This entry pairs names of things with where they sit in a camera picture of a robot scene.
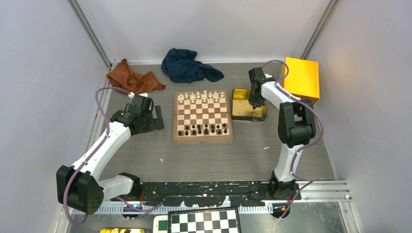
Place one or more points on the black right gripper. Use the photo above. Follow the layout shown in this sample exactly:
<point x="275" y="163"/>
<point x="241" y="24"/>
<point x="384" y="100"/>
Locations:
<point x="257" y="103"/>

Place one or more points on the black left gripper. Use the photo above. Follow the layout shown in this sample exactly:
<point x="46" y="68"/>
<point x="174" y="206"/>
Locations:
<point x="156" y="124"/>

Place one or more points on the yellow metal tray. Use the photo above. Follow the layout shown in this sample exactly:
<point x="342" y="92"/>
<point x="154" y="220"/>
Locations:
<point x="241" y="110"/>

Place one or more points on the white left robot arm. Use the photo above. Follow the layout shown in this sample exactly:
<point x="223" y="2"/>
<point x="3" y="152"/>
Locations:
<point x="79" y="185"/>

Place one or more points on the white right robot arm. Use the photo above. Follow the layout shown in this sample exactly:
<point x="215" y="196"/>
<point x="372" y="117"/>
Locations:
<point x="296" y="125"/>

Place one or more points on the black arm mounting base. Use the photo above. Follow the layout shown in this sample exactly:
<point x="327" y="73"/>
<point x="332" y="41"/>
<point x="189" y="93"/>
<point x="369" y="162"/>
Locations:
<point x="211" y="193"/>

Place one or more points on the wooden chess board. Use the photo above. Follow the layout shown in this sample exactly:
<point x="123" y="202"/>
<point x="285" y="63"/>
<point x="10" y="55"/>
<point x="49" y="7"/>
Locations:
<point x="198" y="108"/>

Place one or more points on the black white checker calibration board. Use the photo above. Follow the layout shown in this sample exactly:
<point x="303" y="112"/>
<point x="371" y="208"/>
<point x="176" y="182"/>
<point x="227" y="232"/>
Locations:
<point x="214" y="220"/>

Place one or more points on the orange cloth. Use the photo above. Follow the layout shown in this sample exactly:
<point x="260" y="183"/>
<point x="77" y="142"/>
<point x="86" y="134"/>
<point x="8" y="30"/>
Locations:
<point x="123" y="76"/>

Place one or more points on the yellow drawer box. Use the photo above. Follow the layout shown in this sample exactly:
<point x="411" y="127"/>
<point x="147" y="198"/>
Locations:
<point x="302" y="79"/>

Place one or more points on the dark blue cloth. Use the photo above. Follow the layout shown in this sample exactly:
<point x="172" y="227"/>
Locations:
<point x="181" y="67"/>

